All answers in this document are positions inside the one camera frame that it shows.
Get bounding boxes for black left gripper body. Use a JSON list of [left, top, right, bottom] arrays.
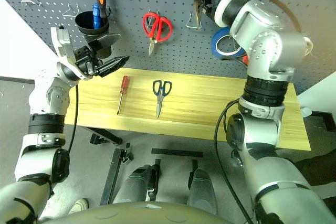
[[74, 46, 105, 78]]

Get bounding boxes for grey robot torso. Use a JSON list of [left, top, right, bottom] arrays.
[[36, 201, 236, 224]]

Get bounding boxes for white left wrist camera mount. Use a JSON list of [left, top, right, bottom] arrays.
[[50, 26, 93, 81]]

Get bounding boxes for blue tape roll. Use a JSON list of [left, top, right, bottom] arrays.
[[210, 26, 248, 60]]

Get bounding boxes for grey robot leg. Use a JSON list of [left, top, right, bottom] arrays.
[[112, 164, 161, 204], [187, 167, 219, 217]]

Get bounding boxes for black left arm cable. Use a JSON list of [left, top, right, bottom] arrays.
[[68, 84, 80, 154]]

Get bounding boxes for red handled scissors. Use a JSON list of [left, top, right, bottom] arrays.
[[142, 10, 174, 57]]

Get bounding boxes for white shoe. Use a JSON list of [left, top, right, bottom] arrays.
[[68, 198, 89, 216]]

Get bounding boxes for blue handled tool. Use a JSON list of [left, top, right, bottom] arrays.
[[92, 3, 102, 29]]

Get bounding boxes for red handled screwdriver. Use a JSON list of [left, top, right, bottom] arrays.
[[116, 75, 131, 116]]

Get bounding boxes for black plastic tool cup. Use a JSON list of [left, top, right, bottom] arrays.
[[75, 10, 112, 60]]

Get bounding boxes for black table frame leg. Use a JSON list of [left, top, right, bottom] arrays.
[[99, 147, 132, 207], [80, 126, 123, 146]]

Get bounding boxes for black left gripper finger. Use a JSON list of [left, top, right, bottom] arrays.
[[87, 33, 122, 52], [95, 55, 130, 78]]

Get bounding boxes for blue and black scissors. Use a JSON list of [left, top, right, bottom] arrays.
[[152, 79, 173, 120]]

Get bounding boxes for black table frame crossbar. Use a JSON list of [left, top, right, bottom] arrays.
[[151, 148, 204, 158]]

